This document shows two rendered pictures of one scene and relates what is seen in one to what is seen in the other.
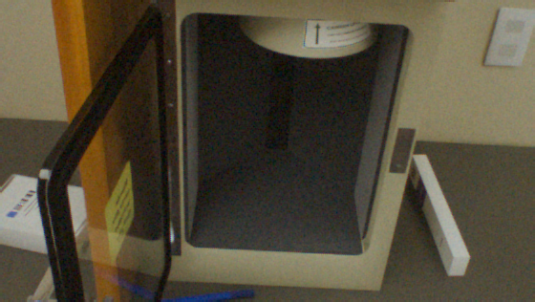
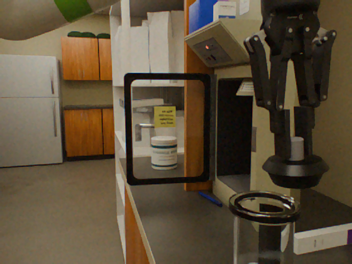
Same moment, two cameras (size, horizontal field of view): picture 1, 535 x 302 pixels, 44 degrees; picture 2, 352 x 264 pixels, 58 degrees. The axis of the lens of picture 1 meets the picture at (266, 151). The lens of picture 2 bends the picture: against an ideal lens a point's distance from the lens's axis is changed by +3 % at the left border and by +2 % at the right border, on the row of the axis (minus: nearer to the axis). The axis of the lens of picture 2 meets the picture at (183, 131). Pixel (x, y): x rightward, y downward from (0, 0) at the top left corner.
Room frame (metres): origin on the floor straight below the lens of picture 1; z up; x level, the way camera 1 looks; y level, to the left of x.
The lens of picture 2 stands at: (0.28, -0.94, 1.35)
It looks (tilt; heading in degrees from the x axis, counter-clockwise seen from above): 8 degrees down; 76
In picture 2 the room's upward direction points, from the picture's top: straight up
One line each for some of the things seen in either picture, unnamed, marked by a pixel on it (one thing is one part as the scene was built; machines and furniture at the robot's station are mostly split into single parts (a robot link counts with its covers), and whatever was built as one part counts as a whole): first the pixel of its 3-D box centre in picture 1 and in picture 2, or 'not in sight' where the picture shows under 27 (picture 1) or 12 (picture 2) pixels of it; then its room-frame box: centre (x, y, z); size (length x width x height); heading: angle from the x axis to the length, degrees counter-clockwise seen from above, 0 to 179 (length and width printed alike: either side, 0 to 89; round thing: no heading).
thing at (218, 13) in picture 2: not in sight; (224, 15); (0.61, -0.08, 1.54); 0.05 x 0.05 x 0.06; 86
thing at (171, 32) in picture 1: (167, 148); (212, 129); (0.65, 0.12, 1.19); 0.03 x 0.02 x 0.39; 92
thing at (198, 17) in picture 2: not in sight; (208, 18); (0.61, 0.05, 1.55); 0.10 x 0.10 x 0.09; 2
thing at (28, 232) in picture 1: (41, 214); not in sight; (0.76, 0.35, 0.96); 0.16 x 0.12 x 0.04; 80
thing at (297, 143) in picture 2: not in sight; (293, 159); (0.54, -0.55, 1.24); 0.09 x 0.09 x 0.07
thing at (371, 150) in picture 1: (285, 97); (266, 132); (0.79, -0.02, 1.19); 0.26 x 0.24 x 0.35; 92
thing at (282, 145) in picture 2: not in sight; (281, 132); (0.52, -0.54, 1.28); 0.03 x 0.01 x 0.07; 91
